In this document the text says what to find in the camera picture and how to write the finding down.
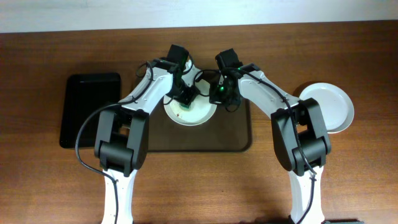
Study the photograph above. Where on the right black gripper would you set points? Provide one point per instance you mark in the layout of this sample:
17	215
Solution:
218	94

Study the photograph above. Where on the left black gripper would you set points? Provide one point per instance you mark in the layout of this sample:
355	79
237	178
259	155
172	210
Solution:
185	97

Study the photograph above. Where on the green yellow scrub sponge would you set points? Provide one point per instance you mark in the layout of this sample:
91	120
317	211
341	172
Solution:
185	107

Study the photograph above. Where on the white plate top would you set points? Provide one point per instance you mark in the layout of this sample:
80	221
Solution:
201	110

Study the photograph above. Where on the white plate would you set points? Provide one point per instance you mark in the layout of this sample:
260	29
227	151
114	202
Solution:
336	106
201	110

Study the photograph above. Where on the white plate bottom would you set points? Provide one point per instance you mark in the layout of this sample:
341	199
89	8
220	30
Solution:
336	106

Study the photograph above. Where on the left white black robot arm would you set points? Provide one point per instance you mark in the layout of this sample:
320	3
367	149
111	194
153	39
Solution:
122	137

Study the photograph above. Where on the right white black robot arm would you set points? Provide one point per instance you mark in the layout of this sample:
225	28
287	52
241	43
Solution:
301	142

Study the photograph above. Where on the brown clear plastic tray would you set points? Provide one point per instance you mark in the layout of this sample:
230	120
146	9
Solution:
225	131

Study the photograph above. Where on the black plastic tray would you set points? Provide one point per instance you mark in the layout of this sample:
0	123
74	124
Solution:
85	93

